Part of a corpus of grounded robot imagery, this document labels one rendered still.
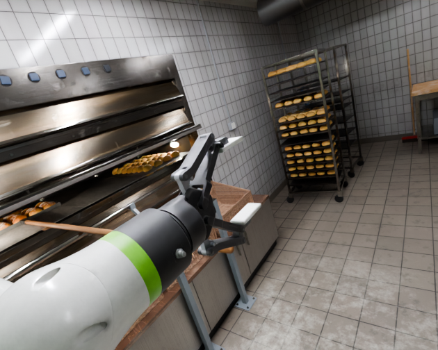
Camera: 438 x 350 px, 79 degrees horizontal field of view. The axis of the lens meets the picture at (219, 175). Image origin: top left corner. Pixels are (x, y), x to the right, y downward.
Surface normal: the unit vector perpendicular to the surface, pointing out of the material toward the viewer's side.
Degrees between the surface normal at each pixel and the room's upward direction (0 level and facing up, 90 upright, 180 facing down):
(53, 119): 70
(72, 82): 90
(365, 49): 90
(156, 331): 90
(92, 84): 90
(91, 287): 53
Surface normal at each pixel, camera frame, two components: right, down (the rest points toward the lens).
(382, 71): -0.56, 0.40
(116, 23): 0.78, -0.04
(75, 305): 0.57, -0.59
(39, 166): 0.63, -0.36
